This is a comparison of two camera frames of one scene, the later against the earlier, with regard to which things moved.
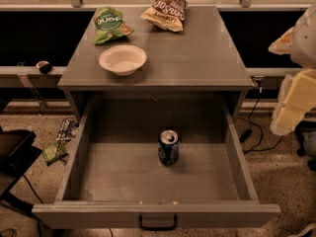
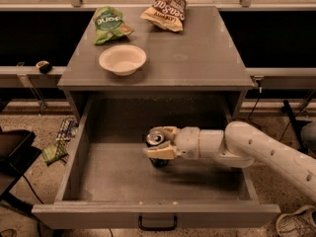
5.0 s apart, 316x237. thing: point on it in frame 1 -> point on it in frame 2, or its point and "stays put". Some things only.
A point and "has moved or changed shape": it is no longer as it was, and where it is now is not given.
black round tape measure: [44, 66] stays put
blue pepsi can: [168, 148] has moved or changed shape
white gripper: [305, 39] -> [187, 141]
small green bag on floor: [52, 153] stays put
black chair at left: [17, 153] stays put
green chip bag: [109, 26] stays put
